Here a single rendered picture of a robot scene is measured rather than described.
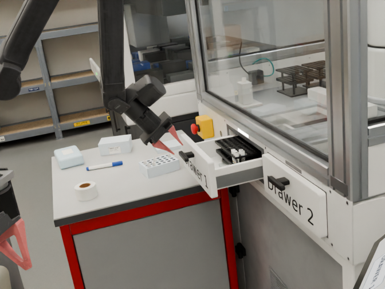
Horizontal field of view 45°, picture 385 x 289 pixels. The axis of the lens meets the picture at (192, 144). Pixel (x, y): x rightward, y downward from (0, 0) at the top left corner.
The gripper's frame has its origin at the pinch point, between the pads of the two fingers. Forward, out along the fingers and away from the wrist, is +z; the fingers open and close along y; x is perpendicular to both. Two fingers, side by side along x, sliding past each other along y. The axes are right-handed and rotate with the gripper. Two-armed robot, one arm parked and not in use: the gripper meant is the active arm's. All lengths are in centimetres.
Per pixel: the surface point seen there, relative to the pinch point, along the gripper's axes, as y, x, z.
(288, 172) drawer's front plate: 15.1, -28.5, 14.0
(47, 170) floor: -103, 280, 40
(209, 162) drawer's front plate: 3.5, -10.8, 5.6
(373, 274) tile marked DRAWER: 9, -78, 1
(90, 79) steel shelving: -24, 371, 28
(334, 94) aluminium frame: 30, -47, -3
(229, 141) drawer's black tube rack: 12.3, 8.4, 15.0
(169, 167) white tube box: -8.0, 28.9, 14.9
